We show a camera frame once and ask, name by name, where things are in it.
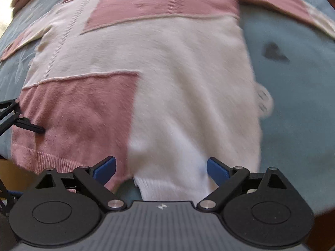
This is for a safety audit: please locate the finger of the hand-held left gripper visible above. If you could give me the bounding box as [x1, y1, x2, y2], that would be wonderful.
[0, 98, 45, 136]

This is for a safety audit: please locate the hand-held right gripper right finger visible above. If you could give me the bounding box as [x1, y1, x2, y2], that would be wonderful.
[196, 157, 291, 212]

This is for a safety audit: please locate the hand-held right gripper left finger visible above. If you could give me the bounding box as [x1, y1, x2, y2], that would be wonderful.
[35, 156, 127, 212]

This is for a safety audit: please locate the pink and white sweater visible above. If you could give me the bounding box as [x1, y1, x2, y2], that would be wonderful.
[0, 0, 335, 202]

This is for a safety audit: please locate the blue floral bed sheet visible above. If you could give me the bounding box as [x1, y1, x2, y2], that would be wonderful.
[0, 0, 335, 215]

